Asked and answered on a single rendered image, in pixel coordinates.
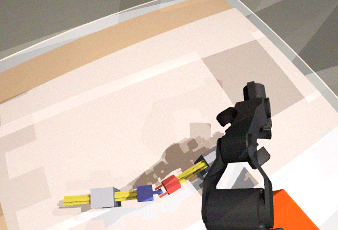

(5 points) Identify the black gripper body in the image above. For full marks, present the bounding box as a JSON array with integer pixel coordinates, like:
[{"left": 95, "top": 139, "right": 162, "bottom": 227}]
[{"left": 216, "top": 107, "right": 271, "bottom": 170}]

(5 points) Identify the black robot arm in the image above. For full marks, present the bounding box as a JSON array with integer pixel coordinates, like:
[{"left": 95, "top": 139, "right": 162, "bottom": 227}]
[{"left": 201, "top": 81, "right": 284, "bottom": 230}]

